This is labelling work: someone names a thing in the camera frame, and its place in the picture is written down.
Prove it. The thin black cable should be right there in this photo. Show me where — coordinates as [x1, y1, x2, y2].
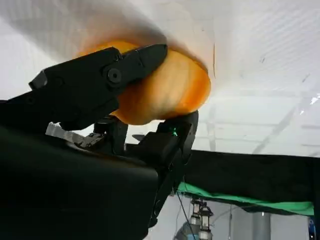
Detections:
[176, 191, 193, 227]

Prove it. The black cloth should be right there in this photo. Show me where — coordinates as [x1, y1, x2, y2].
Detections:
[124, 142, 320, 211]

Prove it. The grey background machine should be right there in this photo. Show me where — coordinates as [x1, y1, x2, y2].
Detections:
[174, 196, 216, 240]

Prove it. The orange and white bread roll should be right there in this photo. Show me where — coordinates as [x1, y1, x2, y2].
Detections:
[74, 39, 212, 126]

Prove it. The grey post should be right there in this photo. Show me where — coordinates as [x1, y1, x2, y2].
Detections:
[254, 211, 272, 240]

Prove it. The green cloth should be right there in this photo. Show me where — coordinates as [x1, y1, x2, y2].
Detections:
[176, 181, 315, 217]

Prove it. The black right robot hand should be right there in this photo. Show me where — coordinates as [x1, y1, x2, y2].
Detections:
[0, 44, 200, 240]

